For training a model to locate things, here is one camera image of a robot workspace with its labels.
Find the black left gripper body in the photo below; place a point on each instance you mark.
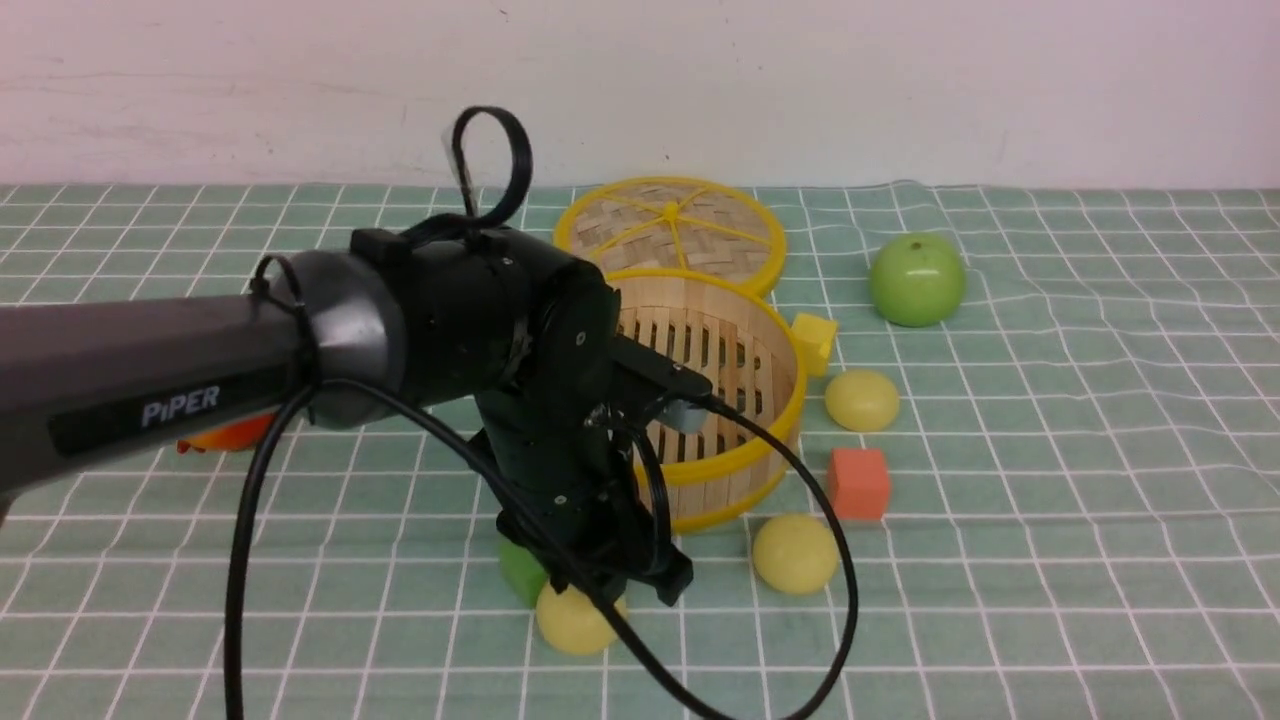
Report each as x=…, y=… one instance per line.
x=589, y=492

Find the yellow bun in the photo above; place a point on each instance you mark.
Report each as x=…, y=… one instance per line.
x=570, y=623
x=795, y=554
x=862, y=401

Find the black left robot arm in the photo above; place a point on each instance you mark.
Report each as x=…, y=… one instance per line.
x=529, y=332

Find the bamboo steamer tray yellow rim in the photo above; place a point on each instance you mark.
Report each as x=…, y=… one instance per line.
x=743, y=347

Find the bamboo steamer lid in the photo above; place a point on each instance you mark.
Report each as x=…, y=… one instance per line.
x=682, y=223

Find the green foam cube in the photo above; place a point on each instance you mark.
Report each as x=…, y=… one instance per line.
x=524, y=574

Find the yellow foam cube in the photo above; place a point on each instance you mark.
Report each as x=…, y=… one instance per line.
x=815, y=340

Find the orange foam cube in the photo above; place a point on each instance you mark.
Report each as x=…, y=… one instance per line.
x=859, y=486

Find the red pomegranate toy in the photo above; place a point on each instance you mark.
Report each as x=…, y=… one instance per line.
x=237, y=437

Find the green apple toy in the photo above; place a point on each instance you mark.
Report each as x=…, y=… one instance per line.
x=917, y=279

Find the green checkered tablecloth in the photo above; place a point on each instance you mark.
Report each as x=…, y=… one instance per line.
x=1083, y=522

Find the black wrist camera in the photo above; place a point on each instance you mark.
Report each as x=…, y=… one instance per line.
x=647, y=386

